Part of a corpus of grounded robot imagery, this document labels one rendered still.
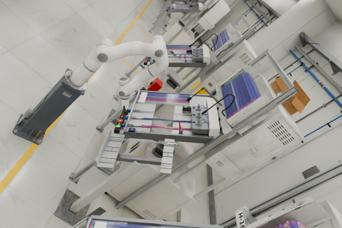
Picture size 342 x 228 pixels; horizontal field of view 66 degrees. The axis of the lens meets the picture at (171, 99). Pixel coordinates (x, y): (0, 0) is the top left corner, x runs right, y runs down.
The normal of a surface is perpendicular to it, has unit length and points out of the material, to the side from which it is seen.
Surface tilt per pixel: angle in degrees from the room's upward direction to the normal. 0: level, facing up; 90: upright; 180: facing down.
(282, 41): 90
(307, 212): 90
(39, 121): 90
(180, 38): 90
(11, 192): 0
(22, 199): 0
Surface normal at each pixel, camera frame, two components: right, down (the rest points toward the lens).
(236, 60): -0.07, 0.50
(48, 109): 0.09, 0.64
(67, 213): 0.71, -0.58
